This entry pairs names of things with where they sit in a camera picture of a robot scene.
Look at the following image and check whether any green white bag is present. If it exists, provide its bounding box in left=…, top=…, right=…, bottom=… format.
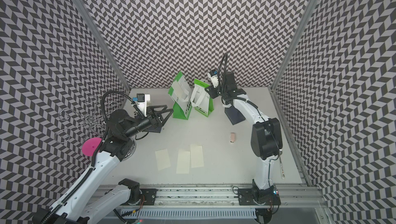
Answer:
left=190, top=79, right=214, bottom=117
left=168, top=71, right=192, bottom=120

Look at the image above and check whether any navy cream cheerful bag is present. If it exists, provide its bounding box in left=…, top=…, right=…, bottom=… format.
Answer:
left=224, top=106, right=245, bottom=125
left=147, top=124, right=163, bottom=133

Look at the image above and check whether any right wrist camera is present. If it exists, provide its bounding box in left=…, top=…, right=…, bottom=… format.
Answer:
left=208, top=69, right=220, bottom=88

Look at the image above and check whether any navy cream Cheerful bag left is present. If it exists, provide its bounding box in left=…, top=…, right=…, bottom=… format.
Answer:
left=147, top=124, right=163, bottom=133

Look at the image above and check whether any green white bag front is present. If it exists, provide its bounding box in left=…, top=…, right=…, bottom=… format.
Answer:
left=168, top=71, right=192, bottom=120

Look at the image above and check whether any aluminium corner post right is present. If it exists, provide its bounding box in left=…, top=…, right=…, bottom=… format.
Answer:
left=270, top=0, right=329, bottom=90

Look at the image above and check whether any aluminium corner post left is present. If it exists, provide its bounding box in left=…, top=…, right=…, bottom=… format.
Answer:
left=72, top=0, right=131, bottom=93

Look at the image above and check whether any pink plastic cup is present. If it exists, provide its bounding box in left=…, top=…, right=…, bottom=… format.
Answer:
left=81, top=137, right=102, bottom=157

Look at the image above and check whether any small pink stapler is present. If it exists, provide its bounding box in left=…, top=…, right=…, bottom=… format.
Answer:
left=230, top=132, right=236, bottom=143

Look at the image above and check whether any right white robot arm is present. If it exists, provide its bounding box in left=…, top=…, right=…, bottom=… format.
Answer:
left=205, top=53, right=283, bottom=210

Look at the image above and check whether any white vented cable duct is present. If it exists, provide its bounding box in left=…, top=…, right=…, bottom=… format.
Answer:
left=121, top=208, right=257, bottom=220

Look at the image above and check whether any silver wire stand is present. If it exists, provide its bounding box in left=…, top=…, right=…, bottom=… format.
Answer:
left=54, top=95, right=106, bottom=145

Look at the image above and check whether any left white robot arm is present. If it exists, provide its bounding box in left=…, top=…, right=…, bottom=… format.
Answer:
left=33, top=91, right=173, bottom=224

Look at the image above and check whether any metal spoon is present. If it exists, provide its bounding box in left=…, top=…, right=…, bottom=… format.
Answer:
left=278, top=149, right=286, bottom=180

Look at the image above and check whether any aluminium corner post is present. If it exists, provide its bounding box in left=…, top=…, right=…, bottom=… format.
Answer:
left=270, top=0, right=329, bottom=90
left=72, top=0, right=131, bottom=93

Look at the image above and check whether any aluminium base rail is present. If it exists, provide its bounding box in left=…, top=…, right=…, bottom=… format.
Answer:
left=92, top=185, right=322, bottom=209

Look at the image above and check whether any navy cream Cheerful bag right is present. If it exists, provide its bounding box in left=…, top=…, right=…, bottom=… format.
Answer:
left=224, top=106, right=245, bottom=125

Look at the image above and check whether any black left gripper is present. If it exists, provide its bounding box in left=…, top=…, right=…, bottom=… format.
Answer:
left=124, top=104, right=173, bottom=138

